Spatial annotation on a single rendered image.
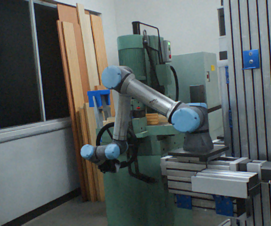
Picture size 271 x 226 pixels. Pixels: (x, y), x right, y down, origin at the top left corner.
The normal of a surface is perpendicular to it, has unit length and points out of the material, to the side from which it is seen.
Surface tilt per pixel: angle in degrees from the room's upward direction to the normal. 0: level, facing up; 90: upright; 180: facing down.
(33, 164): 90
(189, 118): 94
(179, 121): 94
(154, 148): 90
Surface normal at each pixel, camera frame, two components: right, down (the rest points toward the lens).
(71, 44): 0.87, -0.11
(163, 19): -0.44, 0.10
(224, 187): -0.65, 0.11
